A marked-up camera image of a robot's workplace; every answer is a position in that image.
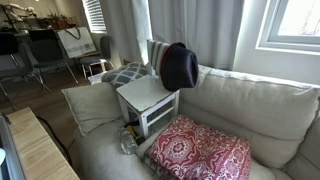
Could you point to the white tote bag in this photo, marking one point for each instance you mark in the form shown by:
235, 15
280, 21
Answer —
76, 41

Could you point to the aluminium frame rail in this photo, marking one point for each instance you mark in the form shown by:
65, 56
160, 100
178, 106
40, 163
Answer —
10, 165

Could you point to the small white wooden chair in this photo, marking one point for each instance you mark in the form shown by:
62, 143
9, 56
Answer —
146, 96

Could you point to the white curtain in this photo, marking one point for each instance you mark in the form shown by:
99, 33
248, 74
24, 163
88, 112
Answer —
210, 28

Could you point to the grey office chair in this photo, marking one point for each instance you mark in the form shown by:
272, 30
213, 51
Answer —
98, 58

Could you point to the clear plastic bottle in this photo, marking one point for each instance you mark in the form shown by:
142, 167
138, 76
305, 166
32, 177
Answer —
128, 143

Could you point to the beige sofa back cushion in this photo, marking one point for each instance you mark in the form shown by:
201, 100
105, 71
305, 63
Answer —
272, 114

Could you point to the yellow black tool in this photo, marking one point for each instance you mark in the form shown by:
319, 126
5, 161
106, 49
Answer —
130, 127

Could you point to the red patterned folded blanket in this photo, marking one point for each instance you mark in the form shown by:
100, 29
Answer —
188, 150

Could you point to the window blinds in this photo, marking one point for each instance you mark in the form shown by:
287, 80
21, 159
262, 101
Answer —
94, 15

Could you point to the beige sofa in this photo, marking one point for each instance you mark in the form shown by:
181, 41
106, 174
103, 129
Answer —
103, 159

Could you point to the light wooden table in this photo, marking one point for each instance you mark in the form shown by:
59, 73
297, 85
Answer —
39, 156

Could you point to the beige loose cushion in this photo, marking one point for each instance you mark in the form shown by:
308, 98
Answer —
93, 105

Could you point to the dark navy hat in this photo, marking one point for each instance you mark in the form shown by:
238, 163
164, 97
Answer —
179, 67

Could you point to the black folding chair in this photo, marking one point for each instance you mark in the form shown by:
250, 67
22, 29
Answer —
47, 51

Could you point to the white window frame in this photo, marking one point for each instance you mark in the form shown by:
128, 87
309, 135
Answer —
291, 25

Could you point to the potted plant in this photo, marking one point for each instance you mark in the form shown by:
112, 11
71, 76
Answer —
60, 22

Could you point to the grey white lattice pillow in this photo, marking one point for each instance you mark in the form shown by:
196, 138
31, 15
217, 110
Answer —
125, 74

